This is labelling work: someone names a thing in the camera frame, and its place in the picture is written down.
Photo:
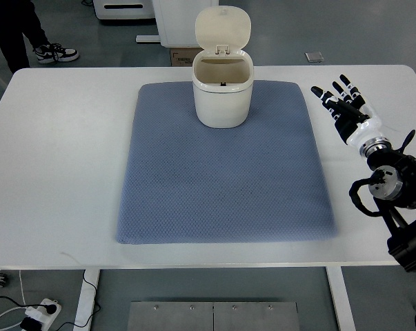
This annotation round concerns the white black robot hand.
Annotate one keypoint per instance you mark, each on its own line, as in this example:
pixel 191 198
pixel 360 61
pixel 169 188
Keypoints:
pixel 355 119

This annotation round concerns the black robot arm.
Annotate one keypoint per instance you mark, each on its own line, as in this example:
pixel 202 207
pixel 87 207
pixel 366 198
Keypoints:
pixel 391 186

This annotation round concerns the white trash bin open lid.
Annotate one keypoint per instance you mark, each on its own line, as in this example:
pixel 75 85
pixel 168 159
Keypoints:
pixel 222 73

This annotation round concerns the small grey floor plate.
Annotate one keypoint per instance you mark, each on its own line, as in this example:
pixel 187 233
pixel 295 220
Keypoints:
pixel 314 57

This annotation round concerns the white table leg right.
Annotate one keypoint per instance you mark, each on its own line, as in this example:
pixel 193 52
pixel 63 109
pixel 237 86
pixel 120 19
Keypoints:
pixel 341 303

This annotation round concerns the white table leg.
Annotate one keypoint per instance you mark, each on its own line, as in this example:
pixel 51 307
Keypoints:
pixel 341 303
pixel 87 305

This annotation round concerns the blue quilted mat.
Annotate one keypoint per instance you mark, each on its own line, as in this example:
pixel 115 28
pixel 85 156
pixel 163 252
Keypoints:
pixel 261 181

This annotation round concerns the cardboard box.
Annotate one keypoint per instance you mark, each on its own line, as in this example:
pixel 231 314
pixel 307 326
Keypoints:
pixel 183 57

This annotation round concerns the white cabinet base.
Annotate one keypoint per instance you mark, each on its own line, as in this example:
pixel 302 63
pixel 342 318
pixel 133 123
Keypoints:
pixel 176 23

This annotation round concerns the white appliance with slot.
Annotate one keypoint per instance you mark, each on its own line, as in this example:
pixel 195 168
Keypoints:
pixel 123 9

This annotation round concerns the grey metal floor plate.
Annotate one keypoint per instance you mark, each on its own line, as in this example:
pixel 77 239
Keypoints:
pixel 206 315

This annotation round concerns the black white sneaker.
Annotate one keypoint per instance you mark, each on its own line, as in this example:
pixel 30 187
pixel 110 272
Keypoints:
pixel 54 53

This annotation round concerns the white table leg left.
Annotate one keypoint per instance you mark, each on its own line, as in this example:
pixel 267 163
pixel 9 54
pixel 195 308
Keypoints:
pixel 87 305

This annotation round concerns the person in black trousers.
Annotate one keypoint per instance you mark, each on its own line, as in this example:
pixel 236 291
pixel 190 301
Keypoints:
pixel 19 21

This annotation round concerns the white power strip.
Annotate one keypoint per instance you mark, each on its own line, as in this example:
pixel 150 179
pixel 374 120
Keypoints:
pixel 45 313

